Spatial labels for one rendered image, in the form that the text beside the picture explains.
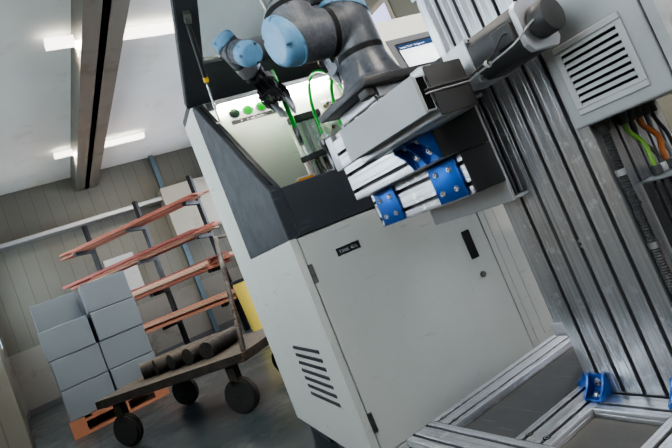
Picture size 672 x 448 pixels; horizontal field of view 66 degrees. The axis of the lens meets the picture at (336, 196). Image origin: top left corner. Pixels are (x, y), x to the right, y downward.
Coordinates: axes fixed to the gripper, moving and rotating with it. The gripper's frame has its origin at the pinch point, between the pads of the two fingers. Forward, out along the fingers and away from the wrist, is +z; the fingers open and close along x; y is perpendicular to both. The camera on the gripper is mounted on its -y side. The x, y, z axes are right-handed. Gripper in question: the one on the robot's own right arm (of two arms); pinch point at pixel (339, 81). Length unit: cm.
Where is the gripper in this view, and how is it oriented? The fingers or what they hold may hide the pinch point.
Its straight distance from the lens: 174.2
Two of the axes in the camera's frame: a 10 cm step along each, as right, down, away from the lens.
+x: 8.6, -3.2, 4.0
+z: 3.8, 9.2, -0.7
